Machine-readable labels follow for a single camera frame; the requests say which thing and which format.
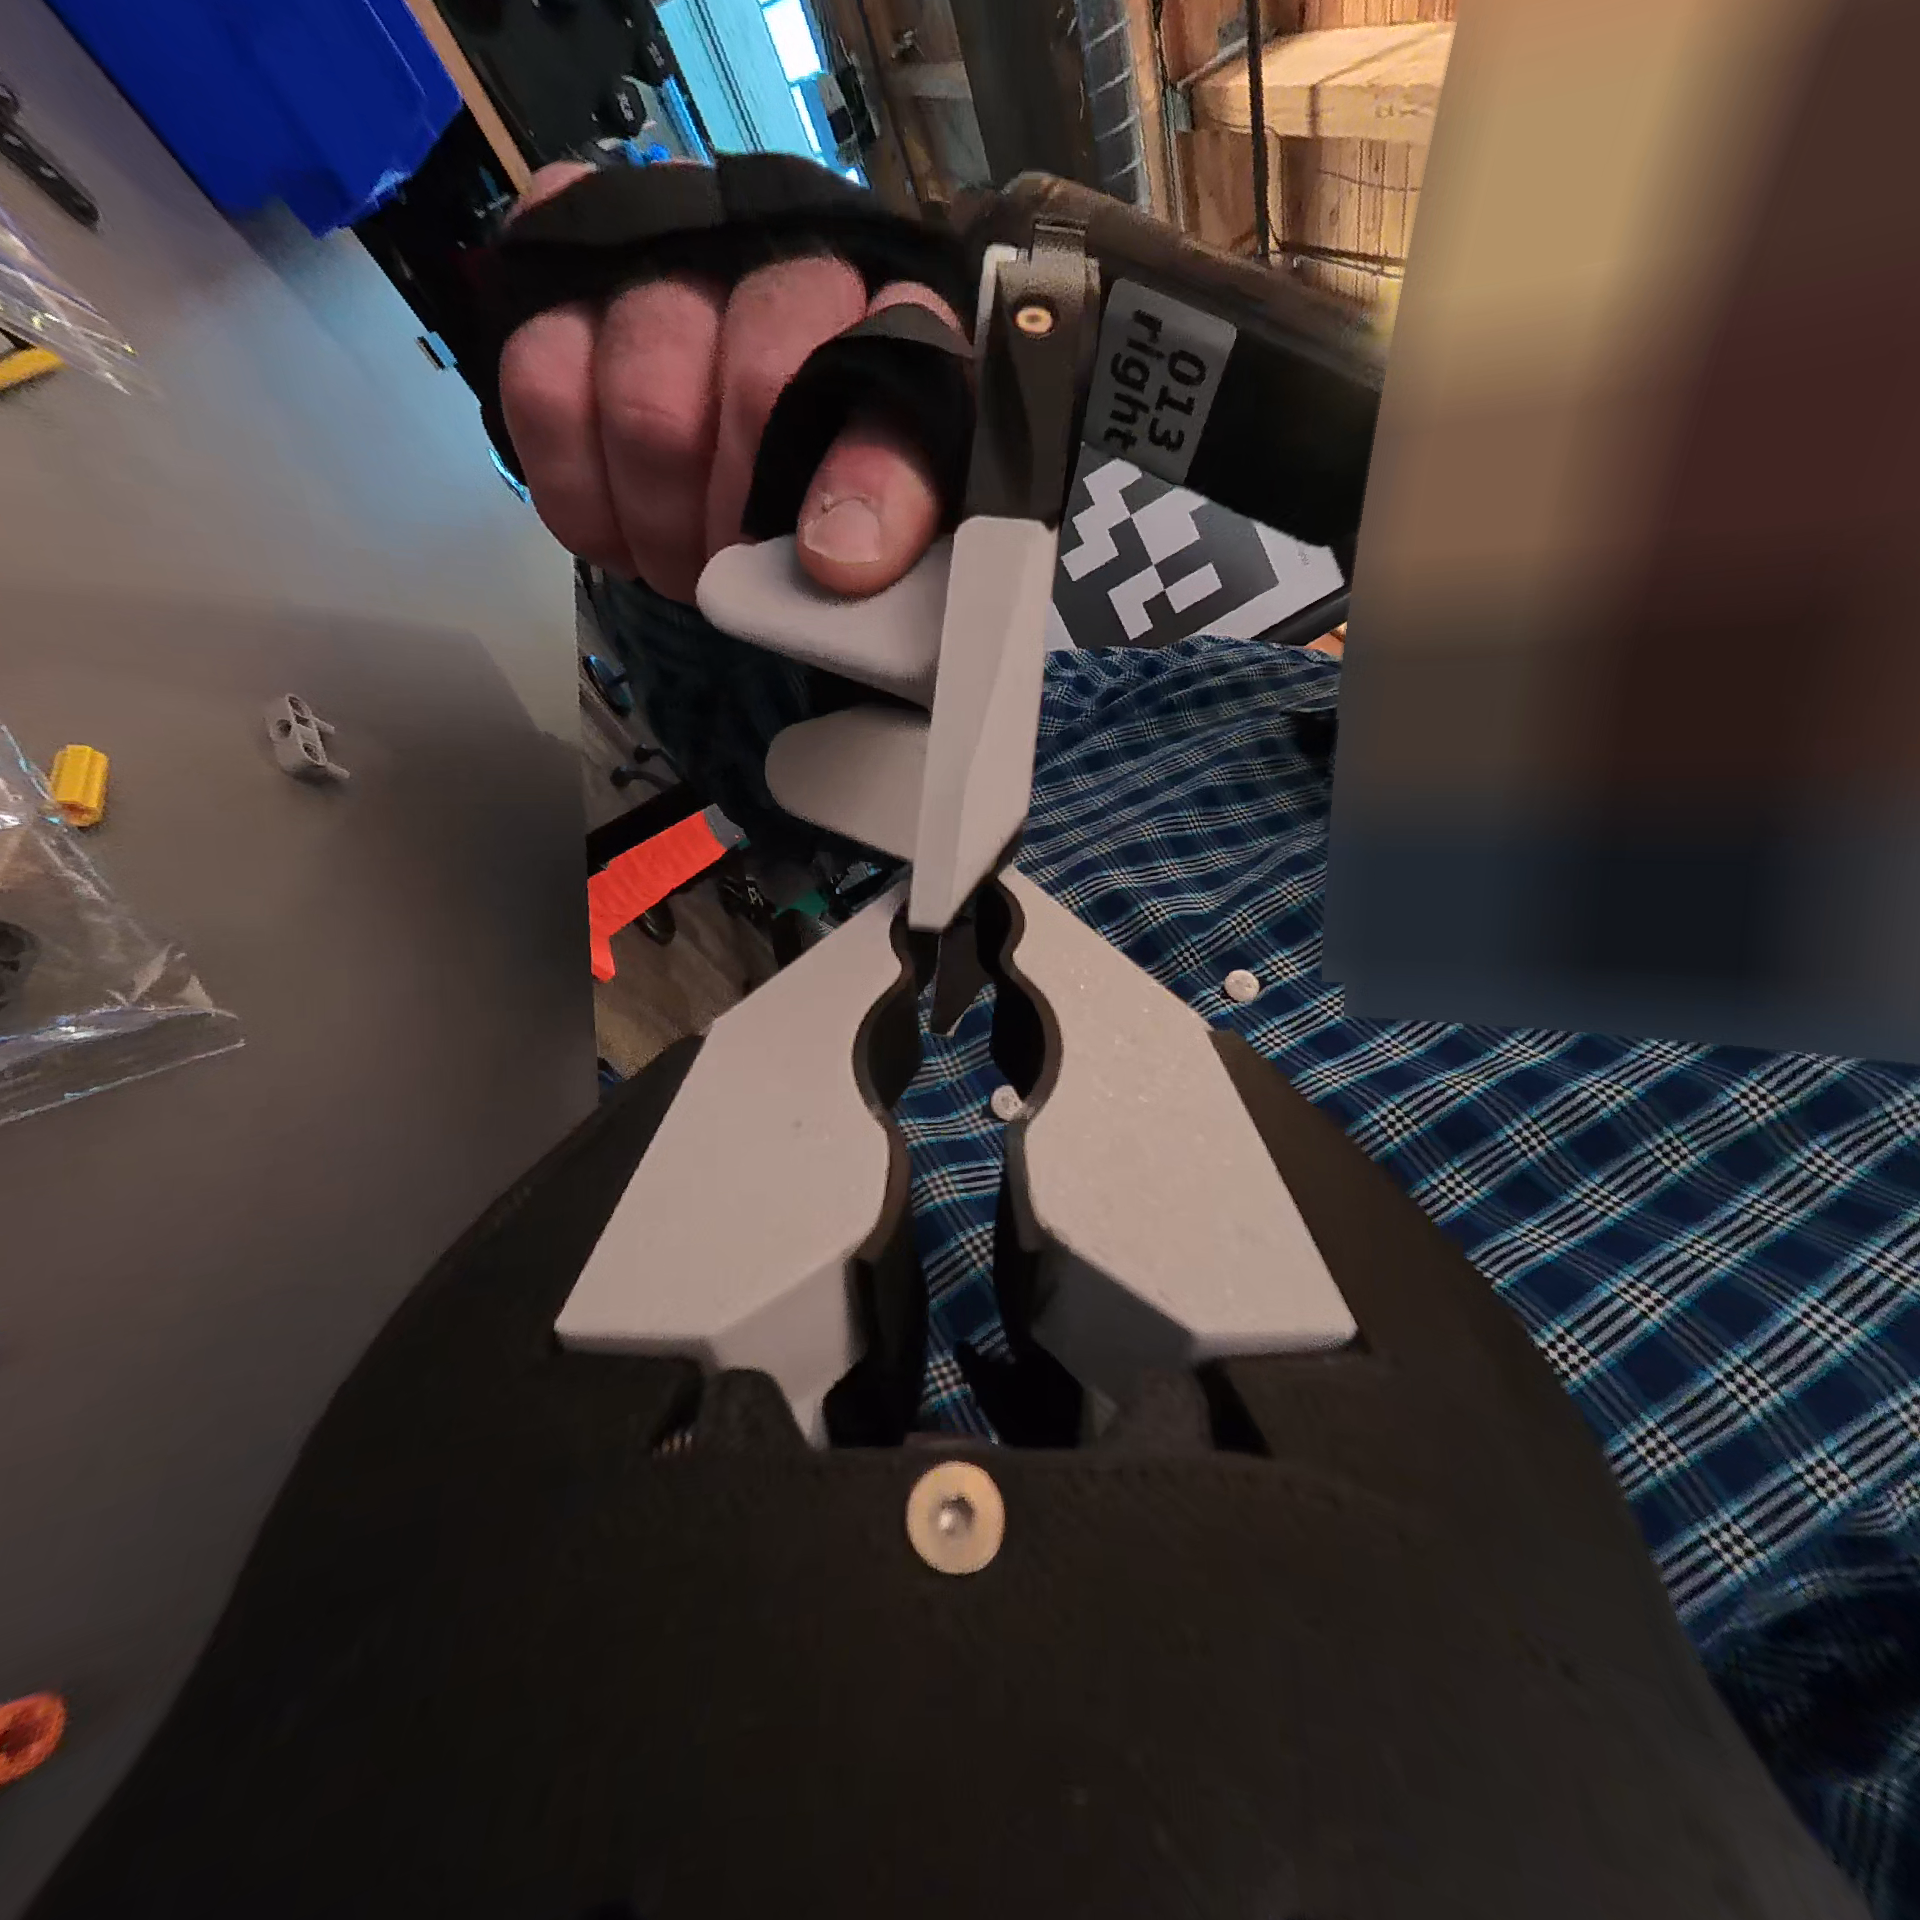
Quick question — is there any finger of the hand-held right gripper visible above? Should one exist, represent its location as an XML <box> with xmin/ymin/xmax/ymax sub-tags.
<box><xmin>903</xmin><ymin>513</ymin><xmax>1055</xmax><ymax>1039</ymax></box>

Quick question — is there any blue plastic bin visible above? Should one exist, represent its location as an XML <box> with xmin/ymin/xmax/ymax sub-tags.
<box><xmin>42</xmin><ymin>0</ymin><xmax>471</xmax><ymax>243</ymax></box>

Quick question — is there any person's blue plaid shirt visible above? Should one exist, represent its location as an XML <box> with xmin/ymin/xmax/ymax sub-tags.
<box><xmin>596</xmin><ymin>576</ymin><xmax>1920</xmax><ymax>1877</ymax></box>

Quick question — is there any orange plastic object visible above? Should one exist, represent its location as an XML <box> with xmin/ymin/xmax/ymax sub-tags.
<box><xmin>586</xmin><ymin>804</ymin><xmax>748</xmax><ymax>985</ymax></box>

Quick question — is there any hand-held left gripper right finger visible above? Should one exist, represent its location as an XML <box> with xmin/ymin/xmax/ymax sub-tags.
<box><xmin>983</xmin><ymin>871</ymin><xmax>1359</xmax><ymax>1451</ymax></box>

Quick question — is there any grey lego joint piece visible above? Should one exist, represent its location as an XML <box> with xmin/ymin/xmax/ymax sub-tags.
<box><xmin>262</xmin><ymin>691</ymin><xmax>351</xmax><ymax>789</ymax></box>

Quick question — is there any black lego beam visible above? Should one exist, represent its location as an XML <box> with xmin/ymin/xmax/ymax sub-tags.
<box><xmin>0</xmin><ymin>87</ymin><xmax>102</xmax><ymax>231</ymax></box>

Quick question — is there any person's right hand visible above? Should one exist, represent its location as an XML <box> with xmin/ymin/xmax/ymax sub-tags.
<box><xmin>483</xmin><ymin>151</ymin><xmax>980</xmax><ymax>605</ymax></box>

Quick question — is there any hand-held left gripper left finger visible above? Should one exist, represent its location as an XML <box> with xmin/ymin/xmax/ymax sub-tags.
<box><xmin>555</xmin><ymin>877</ymin><xmax>920</xmax><ymax>1451</ymax></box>

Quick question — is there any small clear bag of parts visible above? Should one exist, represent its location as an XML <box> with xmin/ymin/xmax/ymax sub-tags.
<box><xmin>0</xmin><ymin>724</ymin><xmax>246</xmax><ymax>1129</ymax></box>

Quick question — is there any large clear bag of parts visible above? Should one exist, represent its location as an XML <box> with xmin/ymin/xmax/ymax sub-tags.
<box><xmin>0</xmin><ymin>200</ymin><xmax>160</xmax><ymax>400</ymax></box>

